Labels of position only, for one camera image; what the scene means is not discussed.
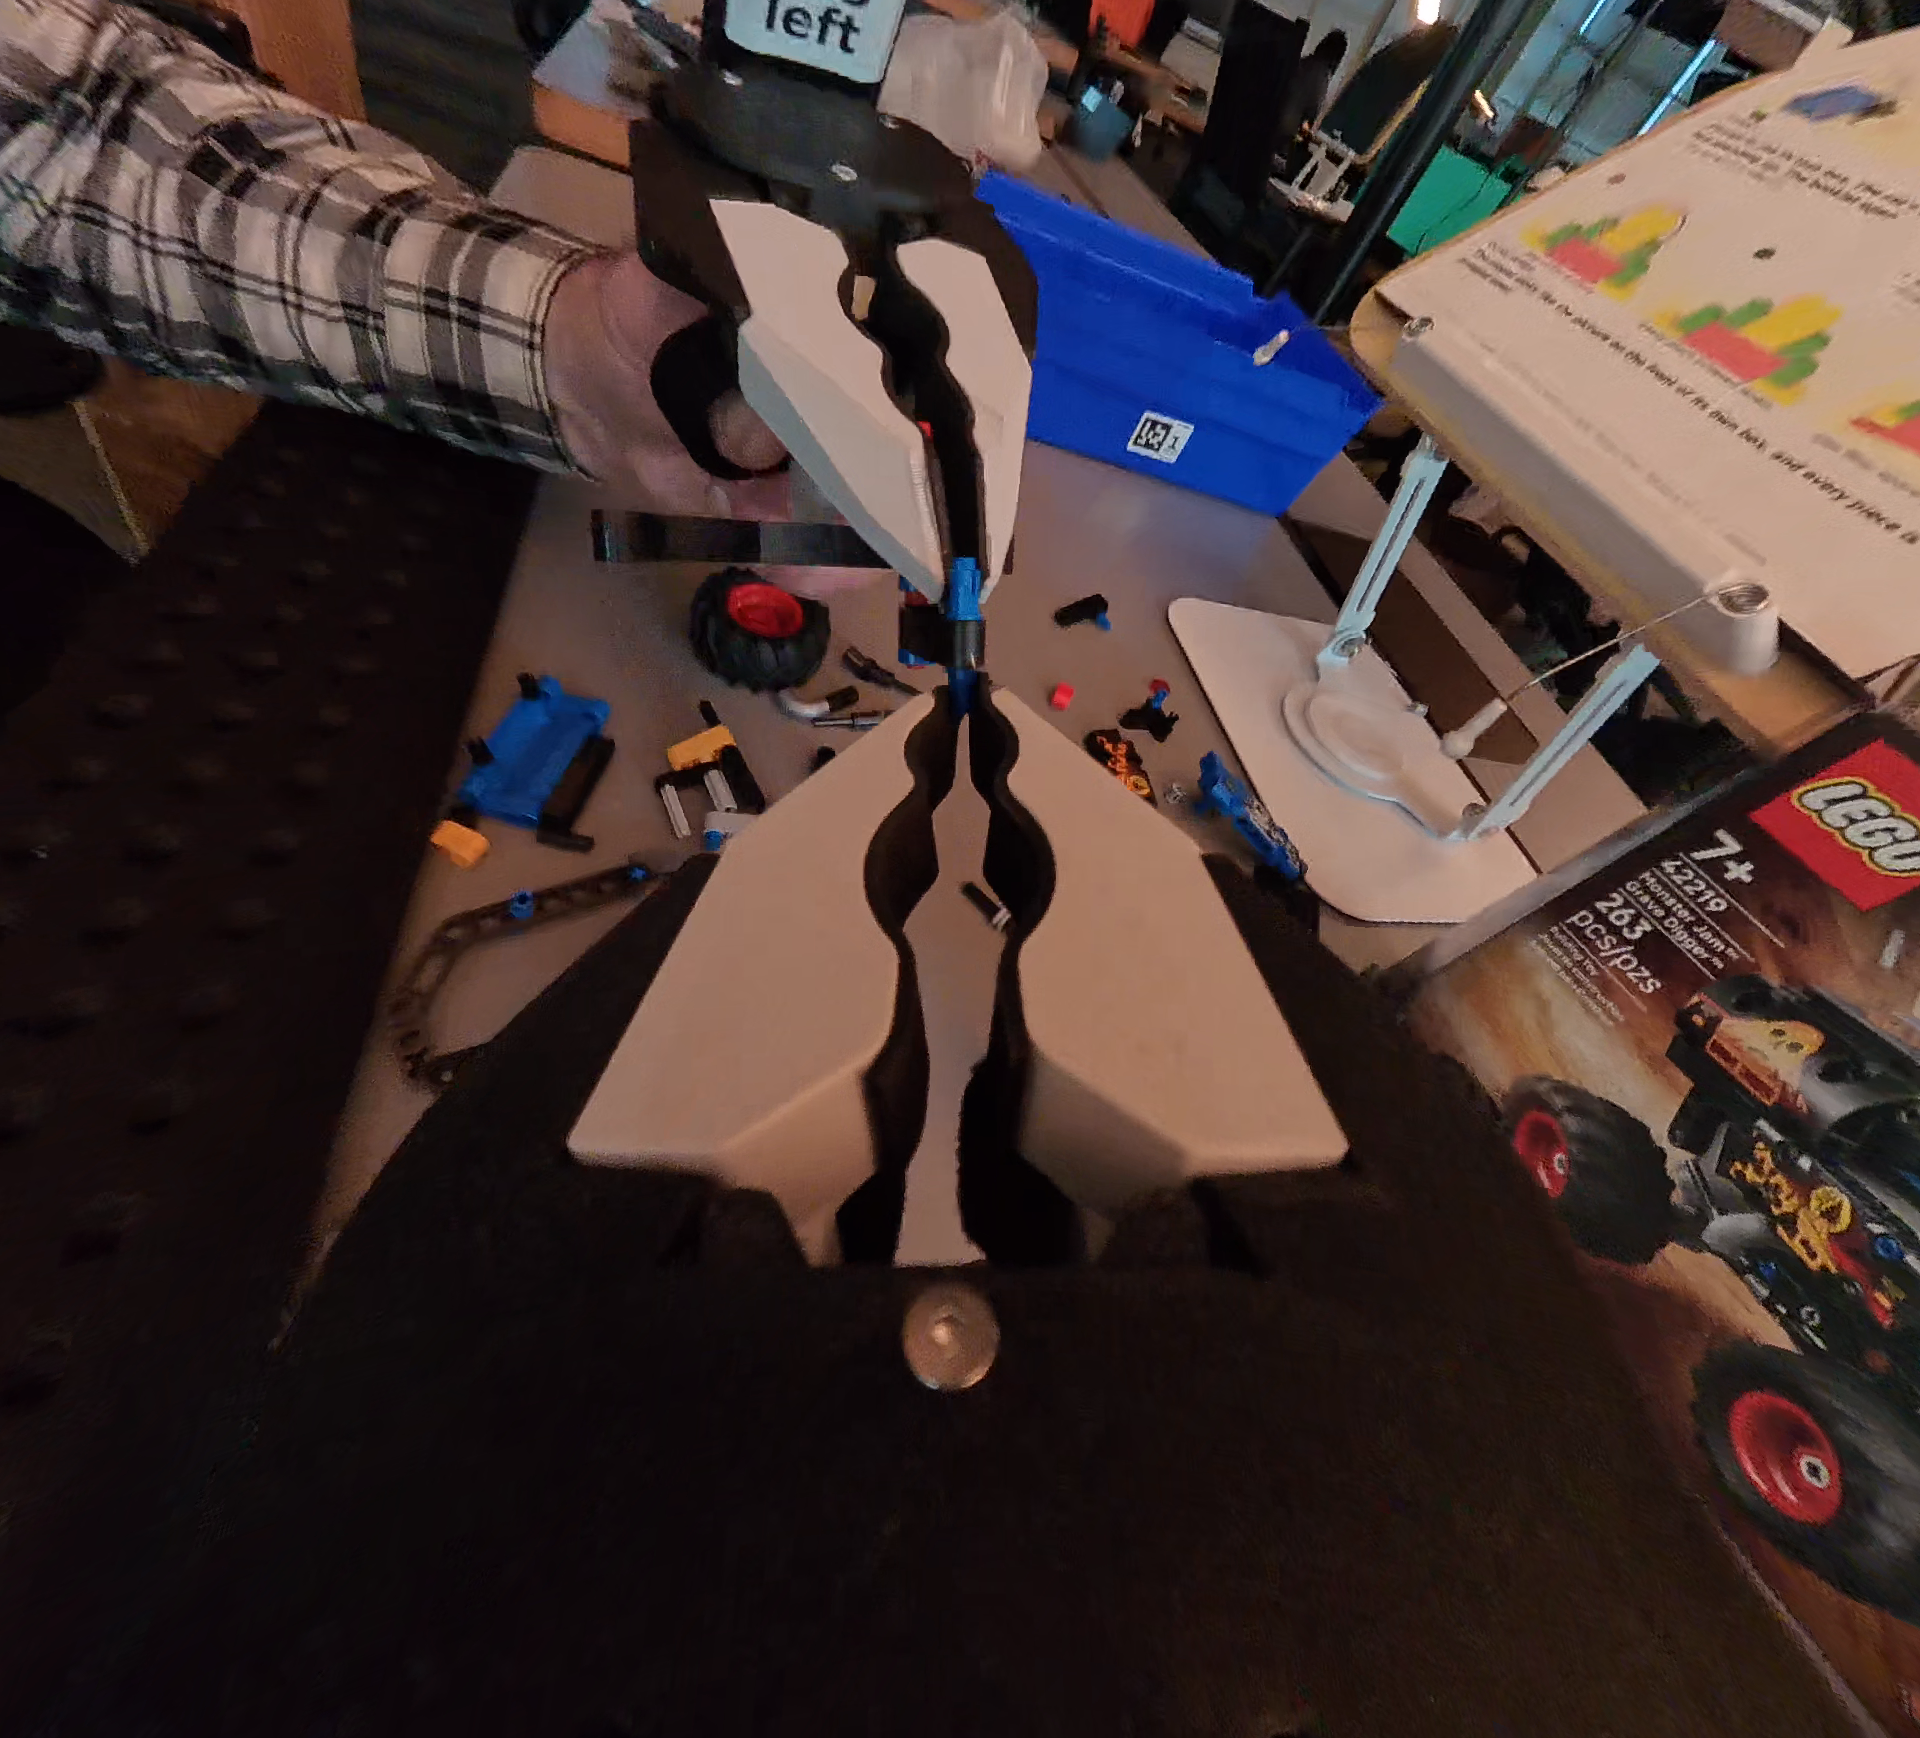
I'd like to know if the black studded mat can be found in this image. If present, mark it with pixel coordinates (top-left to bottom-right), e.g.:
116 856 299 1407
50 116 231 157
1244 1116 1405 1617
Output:
0 388 543 1738

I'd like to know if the monster truck toy set box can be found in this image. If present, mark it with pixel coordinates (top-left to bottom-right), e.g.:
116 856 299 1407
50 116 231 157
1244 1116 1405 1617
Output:
1388 705 1920 1738

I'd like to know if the black toy wheel red rim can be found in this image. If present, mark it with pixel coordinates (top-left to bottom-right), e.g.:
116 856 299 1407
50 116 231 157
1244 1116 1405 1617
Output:
692 569 834 690

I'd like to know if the white document stand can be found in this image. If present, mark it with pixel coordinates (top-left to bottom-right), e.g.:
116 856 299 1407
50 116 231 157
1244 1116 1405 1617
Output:
1165 27 1920 922

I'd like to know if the blue toy bracket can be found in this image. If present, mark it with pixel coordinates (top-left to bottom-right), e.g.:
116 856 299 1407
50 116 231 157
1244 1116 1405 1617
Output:
1196 755 1310 884

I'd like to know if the blue toy panel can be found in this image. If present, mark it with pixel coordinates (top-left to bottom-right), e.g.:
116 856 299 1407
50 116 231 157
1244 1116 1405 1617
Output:
466 680 618 834

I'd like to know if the person's left hand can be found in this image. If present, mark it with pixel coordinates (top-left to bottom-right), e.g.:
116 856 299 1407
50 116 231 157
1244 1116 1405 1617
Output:
551 238 807 530

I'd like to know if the black angled toy beam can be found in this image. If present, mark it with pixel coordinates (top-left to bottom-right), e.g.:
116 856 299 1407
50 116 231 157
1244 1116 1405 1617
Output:
385 855 658 1086

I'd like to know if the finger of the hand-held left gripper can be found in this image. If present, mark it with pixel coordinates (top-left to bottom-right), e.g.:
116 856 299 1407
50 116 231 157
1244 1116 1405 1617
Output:
888 232 1037 585
710 195 977 600

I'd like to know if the light grey desk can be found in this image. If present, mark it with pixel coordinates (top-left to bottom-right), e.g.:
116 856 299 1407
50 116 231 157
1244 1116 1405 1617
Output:
300 142 1563 1259

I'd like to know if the small blue black toy connector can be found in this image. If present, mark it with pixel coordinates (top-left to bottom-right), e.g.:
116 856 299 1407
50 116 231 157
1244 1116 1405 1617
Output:
895 548 997 720

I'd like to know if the black metal pole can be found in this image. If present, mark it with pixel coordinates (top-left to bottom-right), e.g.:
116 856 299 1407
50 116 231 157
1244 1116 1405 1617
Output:
1322 0 1659 330

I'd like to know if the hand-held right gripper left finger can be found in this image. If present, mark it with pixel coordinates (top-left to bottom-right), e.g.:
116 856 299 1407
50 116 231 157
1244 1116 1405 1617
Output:
565 695 933 1253

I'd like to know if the printed instruction sheet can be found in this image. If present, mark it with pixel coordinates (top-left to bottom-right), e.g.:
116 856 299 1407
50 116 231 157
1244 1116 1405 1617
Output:
1358 27 1920 675

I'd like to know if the blue plastic storage bin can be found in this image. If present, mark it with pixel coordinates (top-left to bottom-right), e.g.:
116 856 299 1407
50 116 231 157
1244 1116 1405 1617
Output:
969 173 1388 517

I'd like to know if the yellow black toy assembly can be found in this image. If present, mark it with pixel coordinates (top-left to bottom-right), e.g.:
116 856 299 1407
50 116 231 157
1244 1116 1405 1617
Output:
655 698 771 855

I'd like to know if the person's left forearm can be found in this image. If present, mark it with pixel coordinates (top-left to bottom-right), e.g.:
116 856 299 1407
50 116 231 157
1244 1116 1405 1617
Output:
0 0 604 480

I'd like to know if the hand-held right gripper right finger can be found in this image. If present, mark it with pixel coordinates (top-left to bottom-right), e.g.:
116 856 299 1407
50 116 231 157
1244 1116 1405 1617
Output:
999 695 1352 1253

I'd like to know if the teal chair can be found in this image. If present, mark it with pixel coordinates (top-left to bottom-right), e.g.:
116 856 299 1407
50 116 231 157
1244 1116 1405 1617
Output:
1388 142 1518 264

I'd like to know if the clear plastic bag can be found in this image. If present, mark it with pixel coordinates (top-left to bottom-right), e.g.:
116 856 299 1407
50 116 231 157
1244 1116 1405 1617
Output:
888 13 1051 165

